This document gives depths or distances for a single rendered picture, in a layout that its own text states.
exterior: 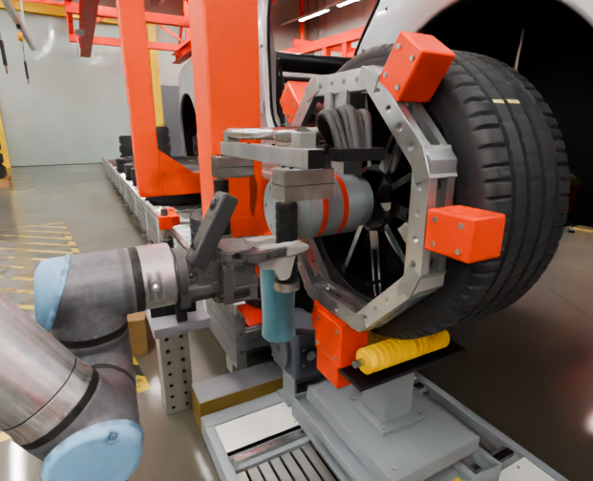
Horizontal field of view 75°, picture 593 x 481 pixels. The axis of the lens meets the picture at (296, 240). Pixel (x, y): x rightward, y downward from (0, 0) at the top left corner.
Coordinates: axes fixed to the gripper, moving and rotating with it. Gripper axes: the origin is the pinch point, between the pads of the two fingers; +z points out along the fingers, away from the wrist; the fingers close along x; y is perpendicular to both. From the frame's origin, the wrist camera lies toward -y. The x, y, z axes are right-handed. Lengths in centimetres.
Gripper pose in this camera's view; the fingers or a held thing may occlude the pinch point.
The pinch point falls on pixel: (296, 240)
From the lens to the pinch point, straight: 64.7
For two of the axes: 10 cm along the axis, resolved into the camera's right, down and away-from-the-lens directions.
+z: 8.8, -1.3, 4.6
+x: 4.8, 2.4, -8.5
